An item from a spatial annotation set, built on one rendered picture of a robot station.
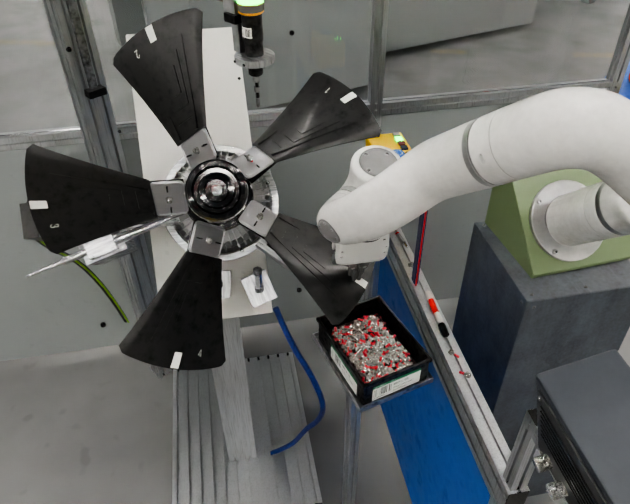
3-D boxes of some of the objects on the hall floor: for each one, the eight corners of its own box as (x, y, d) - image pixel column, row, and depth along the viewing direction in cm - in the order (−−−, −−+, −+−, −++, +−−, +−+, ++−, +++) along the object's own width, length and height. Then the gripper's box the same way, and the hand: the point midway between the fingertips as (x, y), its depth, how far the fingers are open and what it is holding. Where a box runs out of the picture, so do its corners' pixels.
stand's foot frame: (176, 382, 227) (173, 369, 222) (293, 364, 233) (292, 351, 228) (176, 542, 180) (172, 530, 174) (322, 515, 186) (322, 502, 181)
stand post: (231, 462, 200) (192, 261, 142) (257, 458, 201) (229, 256, 143) (231, 474, 197) (193, 273, 139) (258, 470, 198) (231, 268, 140)
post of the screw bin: (341, 507, 187) (348, 338, 136) (349, 503, 189) (359, 335, 137) (346, 516, 185) (354, 347, 134) (354, 512, 187) (365, 343, 135)
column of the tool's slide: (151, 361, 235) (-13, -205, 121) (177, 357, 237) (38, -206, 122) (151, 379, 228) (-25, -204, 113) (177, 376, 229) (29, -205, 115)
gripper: (328, 242, 100) (322, 295, 115) (412, 233, 102) (394, 285, 117) (320, 208, 104) (315, 263, 119) (401, 199, 106) (385, 255, 121)
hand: (355, 269), depth 117 cm, fingers closed
